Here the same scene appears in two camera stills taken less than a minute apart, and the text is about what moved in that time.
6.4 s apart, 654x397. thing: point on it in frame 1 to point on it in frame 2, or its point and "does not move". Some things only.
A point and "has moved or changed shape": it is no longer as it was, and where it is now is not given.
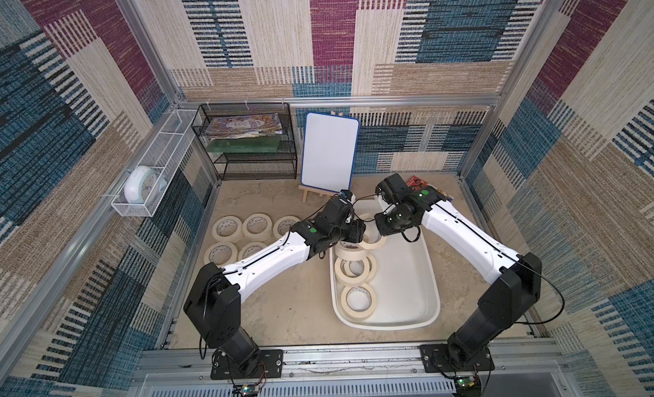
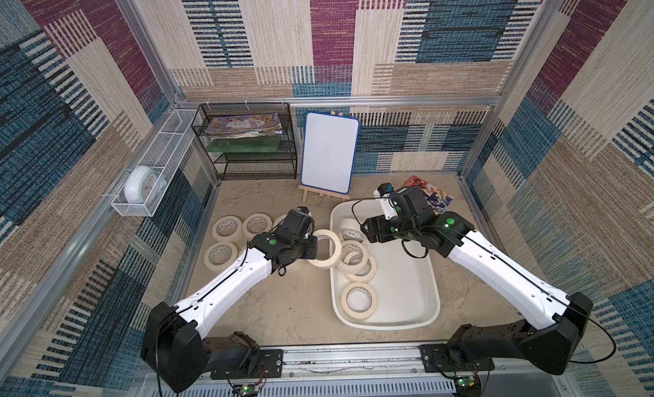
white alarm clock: (143, 185) does not move
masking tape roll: (223, 254) does not move
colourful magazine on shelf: (243, 125) does not move
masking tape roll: (371, 245) to (330, 261)
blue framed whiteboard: (329, 151) does not move
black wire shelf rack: (249, 141) does not move
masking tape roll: (358, 301) does not move
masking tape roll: (352, 272) has moved or changed shape
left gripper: (356, 231) to (312, 251)
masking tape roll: (227, 228) does not move
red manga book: (415, 183) does not move
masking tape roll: (360, 253) has moved or changed shape
